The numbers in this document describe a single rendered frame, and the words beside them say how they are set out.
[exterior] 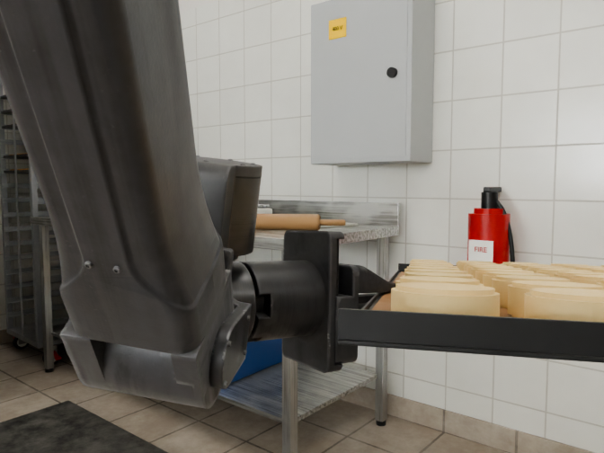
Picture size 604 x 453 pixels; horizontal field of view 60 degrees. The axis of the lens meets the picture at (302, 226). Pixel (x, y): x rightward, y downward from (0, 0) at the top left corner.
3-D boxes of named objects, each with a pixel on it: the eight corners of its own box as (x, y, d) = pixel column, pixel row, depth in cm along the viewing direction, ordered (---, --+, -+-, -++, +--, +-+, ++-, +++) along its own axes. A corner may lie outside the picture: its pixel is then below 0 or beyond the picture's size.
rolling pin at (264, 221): (204, 229, 209) (204, 213, 208) (209, 227, 215) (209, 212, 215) (344, 231, 199) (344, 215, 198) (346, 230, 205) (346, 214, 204)
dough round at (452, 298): (478, 322, 27) (479, 283, 28) (517, 339, 22) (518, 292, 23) (383, 319, 27) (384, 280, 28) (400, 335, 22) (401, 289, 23)
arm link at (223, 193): (60, 372, 27) (218, 402, 26) (72, 152, 26) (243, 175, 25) (154, 305, 39) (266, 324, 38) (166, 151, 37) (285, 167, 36)
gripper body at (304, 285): (300, 352, 44) (218, 363, 40) (303, 230, 44) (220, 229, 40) (348, 371, 38) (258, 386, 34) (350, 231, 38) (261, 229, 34)
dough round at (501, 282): (581, 314, 32) (582, 281, 32) (494, 309, 33) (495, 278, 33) (564, 306, 37) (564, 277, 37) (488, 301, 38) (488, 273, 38)
